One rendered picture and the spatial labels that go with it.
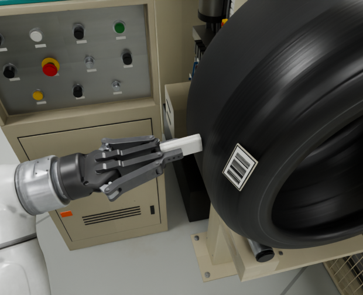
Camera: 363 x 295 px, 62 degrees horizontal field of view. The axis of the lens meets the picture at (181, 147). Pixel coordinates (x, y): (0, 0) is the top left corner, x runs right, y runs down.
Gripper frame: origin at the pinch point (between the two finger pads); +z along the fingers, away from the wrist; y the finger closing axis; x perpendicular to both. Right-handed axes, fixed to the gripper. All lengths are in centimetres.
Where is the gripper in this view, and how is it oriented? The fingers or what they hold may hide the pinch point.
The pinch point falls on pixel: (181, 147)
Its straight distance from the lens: 51.2
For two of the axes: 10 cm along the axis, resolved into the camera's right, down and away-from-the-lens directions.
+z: 9.6, -2.6, 0.6
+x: 1.4, 6.8, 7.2
